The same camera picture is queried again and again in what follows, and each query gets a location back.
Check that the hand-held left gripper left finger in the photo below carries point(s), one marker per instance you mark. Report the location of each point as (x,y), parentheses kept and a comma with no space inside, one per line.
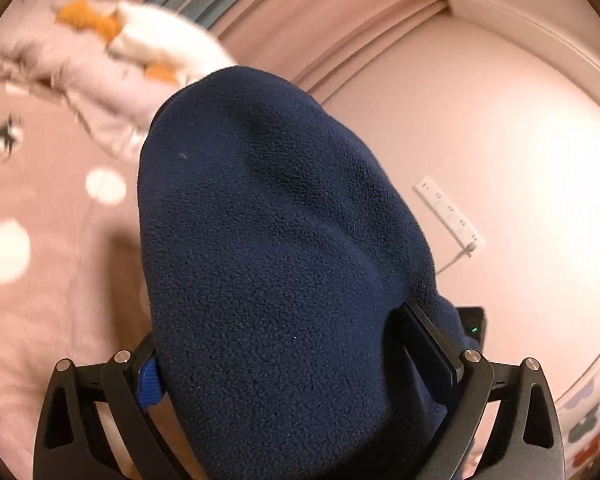
(150,385)

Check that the white power strip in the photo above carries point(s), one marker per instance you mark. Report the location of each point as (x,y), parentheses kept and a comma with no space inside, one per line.
(445,212)

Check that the white and orange plush blanket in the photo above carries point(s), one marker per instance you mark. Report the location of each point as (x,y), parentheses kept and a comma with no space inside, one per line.
(165,35)

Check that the pink curtain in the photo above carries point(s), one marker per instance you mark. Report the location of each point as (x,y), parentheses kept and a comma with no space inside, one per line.
(330,35)

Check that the flower print cloth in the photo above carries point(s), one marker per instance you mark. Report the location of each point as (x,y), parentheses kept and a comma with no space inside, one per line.
(587,425)

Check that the black device with green light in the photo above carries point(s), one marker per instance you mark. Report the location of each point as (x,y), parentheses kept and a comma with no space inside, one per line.
(472,320)

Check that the pink dotted bed sheet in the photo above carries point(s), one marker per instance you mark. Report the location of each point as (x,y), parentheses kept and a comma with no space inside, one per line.
(55,310)

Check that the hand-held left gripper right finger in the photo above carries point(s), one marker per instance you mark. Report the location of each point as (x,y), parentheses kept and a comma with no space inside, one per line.
(422,345)

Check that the pink white orange blanket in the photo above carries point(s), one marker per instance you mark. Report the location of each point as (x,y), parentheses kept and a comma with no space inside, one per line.
(95,85)

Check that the white door frame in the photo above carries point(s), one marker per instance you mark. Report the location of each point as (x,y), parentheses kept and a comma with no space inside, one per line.
(505,0)

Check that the navy fleece garment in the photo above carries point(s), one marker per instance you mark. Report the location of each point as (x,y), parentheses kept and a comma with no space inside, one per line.
(280,260)

